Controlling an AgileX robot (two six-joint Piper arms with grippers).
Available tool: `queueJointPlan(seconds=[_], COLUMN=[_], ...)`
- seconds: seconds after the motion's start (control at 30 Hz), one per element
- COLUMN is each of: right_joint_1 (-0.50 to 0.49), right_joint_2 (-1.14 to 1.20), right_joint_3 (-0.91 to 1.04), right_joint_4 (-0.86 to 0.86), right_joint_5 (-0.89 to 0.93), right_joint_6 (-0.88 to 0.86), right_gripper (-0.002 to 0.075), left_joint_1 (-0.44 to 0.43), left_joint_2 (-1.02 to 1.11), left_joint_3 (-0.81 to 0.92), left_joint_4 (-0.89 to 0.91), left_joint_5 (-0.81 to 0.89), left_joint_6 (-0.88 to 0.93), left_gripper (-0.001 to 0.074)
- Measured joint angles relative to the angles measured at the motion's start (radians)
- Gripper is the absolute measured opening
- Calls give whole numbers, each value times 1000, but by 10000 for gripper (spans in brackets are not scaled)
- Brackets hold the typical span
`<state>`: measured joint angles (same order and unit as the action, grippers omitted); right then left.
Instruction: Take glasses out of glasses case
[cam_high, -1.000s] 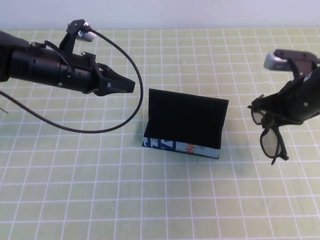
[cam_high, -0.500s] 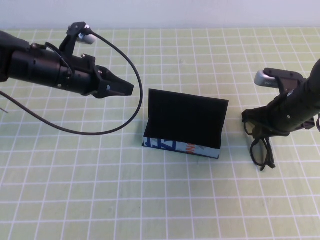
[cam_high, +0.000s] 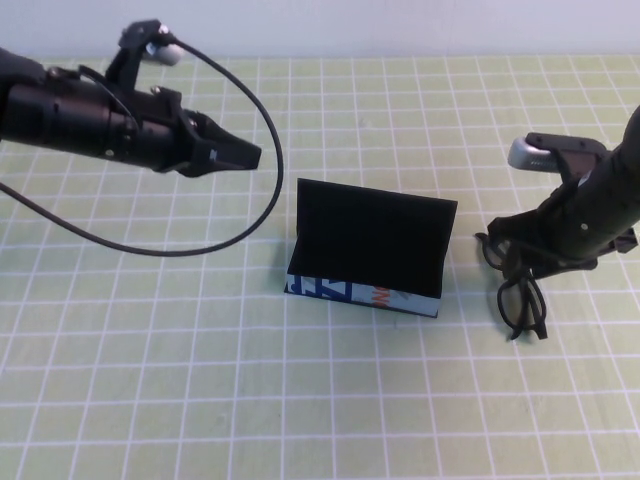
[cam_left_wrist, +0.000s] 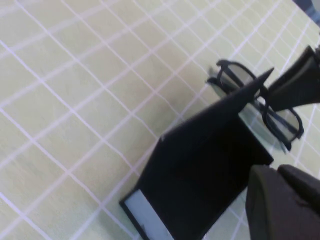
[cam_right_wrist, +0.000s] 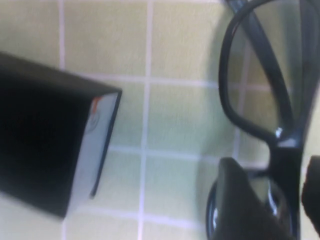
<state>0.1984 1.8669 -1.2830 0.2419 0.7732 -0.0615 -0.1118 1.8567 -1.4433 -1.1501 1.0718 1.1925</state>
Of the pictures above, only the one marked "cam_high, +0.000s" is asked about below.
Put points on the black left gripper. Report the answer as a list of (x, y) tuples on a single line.
[(160, 135)]

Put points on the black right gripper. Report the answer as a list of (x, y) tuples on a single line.
[(570, 225)]

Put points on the black framed glasses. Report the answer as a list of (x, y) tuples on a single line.
[(522, 305)]

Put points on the black printed glasses case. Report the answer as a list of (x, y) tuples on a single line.
[(370, 235)]

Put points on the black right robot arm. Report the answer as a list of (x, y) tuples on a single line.
[(620, 175)]

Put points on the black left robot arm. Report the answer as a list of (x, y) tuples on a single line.
[(60, 115)]

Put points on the green checked tablecloth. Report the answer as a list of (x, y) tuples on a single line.
[(300, 400)]

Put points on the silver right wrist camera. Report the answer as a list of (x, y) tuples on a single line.
[(530, 157)]

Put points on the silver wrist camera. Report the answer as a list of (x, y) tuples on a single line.
[(165, 54), (530, 157)]

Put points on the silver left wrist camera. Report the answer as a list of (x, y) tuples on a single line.
[(165, 54)]

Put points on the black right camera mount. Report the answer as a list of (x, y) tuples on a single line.
[(575, 150)]

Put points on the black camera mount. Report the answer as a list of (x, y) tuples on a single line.
[(575, 150), (127, 60)]

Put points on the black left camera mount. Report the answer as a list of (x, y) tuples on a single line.
[(127, 60)]

